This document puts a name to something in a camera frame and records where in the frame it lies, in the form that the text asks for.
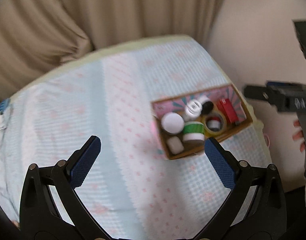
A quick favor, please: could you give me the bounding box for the red carton box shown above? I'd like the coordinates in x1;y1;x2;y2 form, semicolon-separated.
216;98;239;125

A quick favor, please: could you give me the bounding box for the green labelled jar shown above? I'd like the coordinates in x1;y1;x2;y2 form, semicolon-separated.
182;121;205;143

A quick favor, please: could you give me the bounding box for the person's right hand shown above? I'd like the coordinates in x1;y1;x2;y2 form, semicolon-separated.
292;120;306;153

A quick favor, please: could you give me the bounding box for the black round cap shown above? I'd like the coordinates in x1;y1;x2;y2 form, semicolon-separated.
201;101;214;115

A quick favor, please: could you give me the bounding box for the small red capped bottle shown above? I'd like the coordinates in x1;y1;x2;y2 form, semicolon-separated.
206;116;221;132

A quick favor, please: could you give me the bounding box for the blue pink patterned tablecloth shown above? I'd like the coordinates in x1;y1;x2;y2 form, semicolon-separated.
0;36;271;239

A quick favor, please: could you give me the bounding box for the white lidded jar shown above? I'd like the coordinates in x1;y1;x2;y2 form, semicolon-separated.
161;112;184;134

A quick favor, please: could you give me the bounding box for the small white box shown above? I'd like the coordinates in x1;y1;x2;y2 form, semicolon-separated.
167;136;184;155

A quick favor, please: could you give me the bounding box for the cardboard box with pink lining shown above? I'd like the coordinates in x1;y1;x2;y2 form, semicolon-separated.
151;85;253;160

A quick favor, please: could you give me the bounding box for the beige curtain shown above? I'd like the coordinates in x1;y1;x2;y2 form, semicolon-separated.
0;0;224;101

